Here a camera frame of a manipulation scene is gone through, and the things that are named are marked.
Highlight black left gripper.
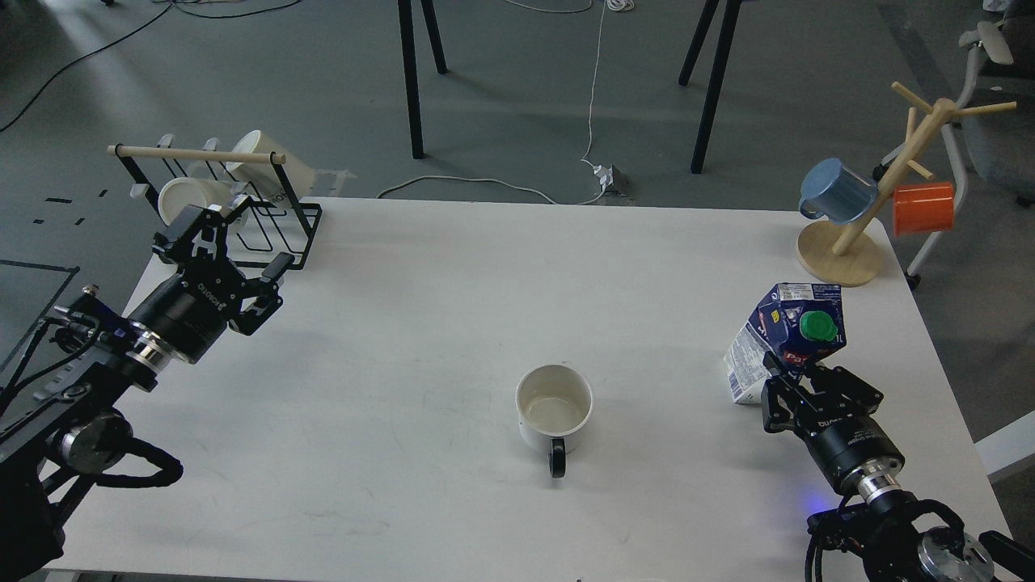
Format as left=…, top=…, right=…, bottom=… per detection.
left=127, top=205, right=294, bottom=363

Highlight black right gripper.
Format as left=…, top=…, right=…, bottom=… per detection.
left=762, top=355, right=905, bottom=495

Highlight blue white milk carton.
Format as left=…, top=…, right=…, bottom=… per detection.
left=722, top=281, right=847, bottom=405

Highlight white mug black handle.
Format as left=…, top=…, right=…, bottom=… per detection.
left=515, top=363, right=595, bottom=479

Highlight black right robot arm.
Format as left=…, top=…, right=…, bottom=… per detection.
left=762, top=352, right=1034, bottom=581

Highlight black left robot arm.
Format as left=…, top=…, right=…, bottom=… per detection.
left=1, top=205, right=294, bottom=581

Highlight white mug front rack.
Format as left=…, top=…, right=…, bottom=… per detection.
left=158, top=177, right=247, bottom=226

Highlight white mug rack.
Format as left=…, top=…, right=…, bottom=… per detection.
left=158, top=177, right=247, bottom=226
left=225, top=129, right=315, bottom=209

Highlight white mug rear rack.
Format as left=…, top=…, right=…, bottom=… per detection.
left=225, top=129, right=315, bottom=209

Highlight wooden mug tree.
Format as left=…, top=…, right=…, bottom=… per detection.
left=797, top=82, right=1019, bottom=287

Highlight blue mug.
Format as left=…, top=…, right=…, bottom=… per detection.
left=798, top=158, right=877, bottom=225

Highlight orange mug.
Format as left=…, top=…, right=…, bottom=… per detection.
left=892, top=182, right=955, bottom=237

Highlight white power strip plug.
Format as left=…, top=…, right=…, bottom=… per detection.
left=593, top=165, right=632, bottom=196

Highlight black table legs right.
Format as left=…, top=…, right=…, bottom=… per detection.
left=678, top=1, right=743, bottom=175

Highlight black table legs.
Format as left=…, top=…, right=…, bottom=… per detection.
left=398, top=1, right=450, bottom=161
left=678, top=1, right=743, bottom=175

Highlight grey office chair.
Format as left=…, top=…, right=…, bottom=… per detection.
left=904, top=20, right=1035, bottom=289

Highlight black table legs left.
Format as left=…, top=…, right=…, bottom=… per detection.
left=398, top=1, right=450, bottom=161

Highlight black wire mug rack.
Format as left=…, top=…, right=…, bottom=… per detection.
left=107, top=135, right=323, bottom=270

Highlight black floor cable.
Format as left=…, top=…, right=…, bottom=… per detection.
left=0, top=0, right=302, bottom=135

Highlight white floor cable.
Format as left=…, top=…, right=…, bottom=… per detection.
left=377, top=0, right=635, bottom=205

